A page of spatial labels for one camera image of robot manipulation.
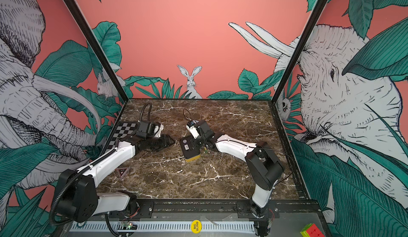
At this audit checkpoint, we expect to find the white slotted cable duct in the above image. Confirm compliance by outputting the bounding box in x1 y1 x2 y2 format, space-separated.
69 220 256 233

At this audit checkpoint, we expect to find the checkerboard calibration card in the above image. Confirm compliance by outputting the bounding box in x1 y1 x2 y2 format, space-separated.
106 121 138 150

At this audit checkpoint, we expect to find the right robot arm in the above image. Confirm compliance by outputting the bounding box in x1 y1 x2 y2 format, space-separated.
188 122 285 213

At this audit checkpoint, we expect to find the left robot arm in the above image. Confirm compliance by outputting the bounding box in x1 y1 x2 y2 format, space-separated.
48 134 175 226

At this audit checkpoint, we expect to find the colourful puzzle cube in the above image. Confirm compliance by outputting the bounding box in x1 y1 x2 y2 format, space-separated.
300 223 325 237

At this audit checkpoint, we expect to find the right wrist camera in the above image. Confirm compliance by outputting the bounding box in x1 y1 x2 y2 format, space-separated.
186 120 210 139

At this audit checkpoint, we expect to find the yellow big blind chip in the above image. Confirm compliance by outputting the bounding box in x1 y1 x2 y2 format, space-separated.
191 220 203 234

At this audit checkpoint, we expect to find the triangle sticker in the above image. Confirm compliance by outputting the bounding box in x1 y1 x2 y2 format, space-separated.
115 167 130 179

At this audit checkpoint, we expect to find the small circuit board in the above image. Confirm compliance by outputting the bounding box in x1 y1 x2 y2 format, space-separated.
120 222 138 231

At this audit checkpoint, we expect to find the yellow alarm clock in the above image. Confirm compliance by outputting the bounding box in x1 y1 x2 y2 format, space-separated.
179 136 200 162

